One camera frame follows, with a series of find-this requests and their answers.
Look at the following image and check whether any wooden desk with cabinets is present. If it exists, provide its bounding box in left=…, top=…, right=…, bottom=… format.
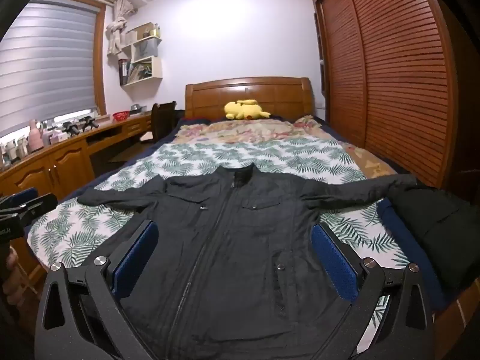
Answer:
left=0, top=112, right=156, bottom=203

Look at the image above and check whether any tied beige curtain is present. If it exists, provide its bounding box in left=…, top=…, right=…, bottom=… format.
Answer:
left=106, top=0, right=139, bottom=55

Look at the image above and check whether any pink thermos jug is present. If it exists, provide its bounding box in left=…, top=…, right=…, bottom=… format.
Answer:
left=28, top=119, right=45, bottom=153

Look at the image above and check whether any person's left hand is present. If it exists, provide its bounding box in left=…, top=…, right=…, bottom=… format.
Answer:
left=0, top=247, right=20, bottom=301

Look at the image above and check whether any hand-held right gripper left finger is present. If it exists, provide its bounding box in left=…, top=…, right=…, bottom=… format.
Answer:
left=34, top=219, right=160, bottom=360

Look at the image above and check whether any cluster of small bottles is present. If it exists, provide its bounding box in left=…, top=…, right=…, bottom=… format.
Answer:
left=0, top=135, right=30, bottom=171

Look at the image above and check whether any yellow plush toy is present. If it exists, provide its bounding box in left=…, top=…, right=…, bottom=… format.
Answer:
left=224, top=98, right=271, bottom=121

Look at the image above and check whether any dark chair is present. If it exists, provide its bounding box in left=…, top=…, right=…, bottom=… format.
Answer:
left=142, top=101, right=177, bottom=144

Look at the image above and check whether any white wall shelf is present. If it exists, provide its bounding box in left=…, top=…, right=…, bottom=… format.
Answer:
left=119, top=22, right=164, bottom=86

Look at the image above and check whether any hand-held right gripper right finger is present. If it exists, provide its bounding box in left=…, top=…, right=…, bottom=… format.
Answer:
left=310, top=222, right=436, bottom=360

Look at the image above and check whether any floral blanket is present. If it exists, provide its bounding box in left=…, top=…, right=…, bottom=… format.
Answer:
left=170, top=114, right=398, bottom=181

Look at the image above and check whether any wooden louvred wardrobe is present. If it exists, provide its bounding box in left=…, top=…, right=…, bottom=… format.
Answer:
left=307, top=0, right=480, bottom=203

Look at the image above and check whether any black zip jacket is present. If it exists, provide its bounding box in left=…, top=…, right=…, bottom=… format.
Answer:
left=77, top=164, right=419, bottom=360

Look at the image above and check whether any pile of black clothes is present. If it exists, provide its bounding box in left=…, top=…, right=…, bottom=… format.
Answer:
left=388, top=185, right=480, bottom=304

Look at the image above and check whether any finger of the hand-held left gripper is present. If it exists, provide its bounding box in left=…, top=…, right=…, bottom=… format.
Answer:
left=22, top=193, right=58, bottom=216
left=11, top=187, right=39, bottom=202

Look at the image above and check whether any leaf print blanket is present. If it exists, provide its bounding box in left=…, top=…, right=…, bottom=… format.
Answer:
left=28, top=135, right=409, bottom=338

